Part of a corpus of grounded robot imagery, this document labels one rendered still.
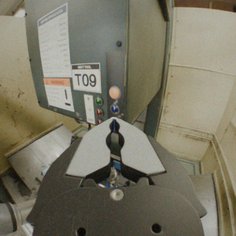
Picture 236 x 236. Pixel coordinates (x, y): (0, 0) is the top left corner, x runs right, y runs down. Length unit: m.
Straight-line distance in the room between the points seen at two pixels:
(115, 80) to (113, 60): 0.04
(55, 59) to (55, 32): 0.08
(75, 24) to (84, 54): 0.08
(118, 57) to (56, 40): 0.21
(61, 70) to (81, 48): 0.10
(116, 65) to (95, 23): 0.11
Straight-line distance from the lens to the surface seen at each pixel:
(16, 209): 0.49
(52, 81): 0.43
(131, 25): 0.26
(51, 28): 0.41
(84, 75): 0.30
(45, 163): 1.52
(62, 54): 0.36
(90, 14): 0.30
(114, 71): 0.25
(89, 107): 0.32
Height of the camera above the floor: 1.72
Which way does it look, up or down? 27 degrees down
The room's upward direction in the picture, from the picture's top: 1 degrees clockwise
